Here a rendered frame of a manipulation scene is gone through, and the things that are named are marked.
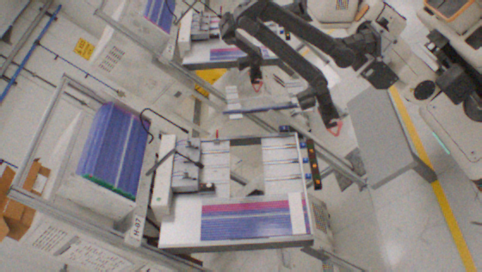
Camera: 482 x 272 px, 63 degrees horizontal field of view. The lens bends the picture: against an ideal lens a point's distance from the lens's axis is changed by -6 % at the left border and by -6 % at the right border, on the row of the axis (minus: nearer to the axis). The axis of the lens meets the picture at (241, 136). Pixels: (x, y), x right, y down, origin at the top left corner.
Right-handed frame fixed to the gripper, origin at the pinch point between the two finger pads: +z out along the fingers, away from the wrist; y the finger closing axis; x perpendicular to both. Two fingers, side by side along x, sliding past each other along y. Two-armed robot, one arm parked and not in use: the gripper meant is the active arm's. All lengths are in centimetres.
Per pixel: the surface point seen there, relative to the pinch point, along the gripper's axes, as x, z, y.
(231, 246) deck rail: -25, 27, 88
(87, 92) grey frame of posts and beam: -90, -17, 14
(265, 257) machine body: -7, 58, 75
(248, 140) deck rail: -8.0, 21.5, 21.7
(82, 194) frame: -87, -2, 73
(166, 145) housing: -53, 15, 27
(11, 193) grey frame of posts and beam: -108, -21, 87
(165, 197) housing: -54, 17, 62
